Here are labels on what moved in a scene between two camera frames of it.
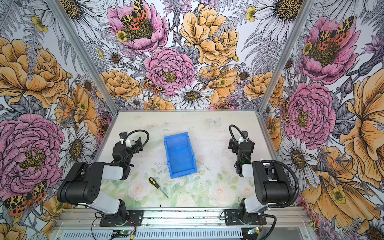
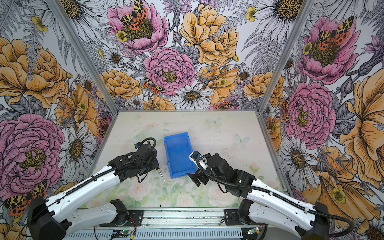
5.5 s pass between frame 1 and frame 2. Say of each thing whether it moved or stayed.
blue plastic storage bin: stayed
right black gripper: moved
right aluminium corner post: stayed
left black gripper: moved
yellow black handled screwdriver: moved
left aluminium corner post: stayed
